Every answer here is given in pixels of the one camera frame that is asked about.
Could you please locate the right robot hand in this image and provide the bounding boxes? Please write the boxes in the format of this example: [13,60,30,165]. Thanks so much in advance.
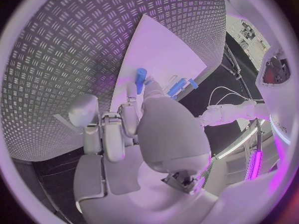
[67,81,223,224]

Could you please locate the blue long cylinder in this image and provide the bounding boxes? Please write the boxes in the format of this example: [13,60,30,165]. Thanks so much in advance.
[135,68,149,95]

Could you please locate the white task board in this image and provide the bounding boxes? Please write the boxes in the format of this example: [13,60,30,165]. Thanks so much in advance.
[109,13,209,146]

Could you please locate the blue short cylinder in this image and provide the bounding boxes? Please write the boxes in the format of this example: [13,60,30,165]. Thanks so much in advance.
[167,78,188,96]

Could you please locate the glowing light bar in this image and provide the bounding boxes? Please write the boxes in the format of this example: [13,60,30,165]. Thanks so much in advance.
[245,150,264,181]

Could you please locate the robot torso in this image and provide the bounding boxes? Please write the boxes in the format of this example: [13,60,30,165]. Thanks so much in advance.
[255,41,299,146]

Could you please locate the white cable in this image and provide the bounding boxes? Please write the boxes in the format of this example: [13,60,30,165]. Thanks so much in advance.
[208,86,254,107]
[215,93,249,106]

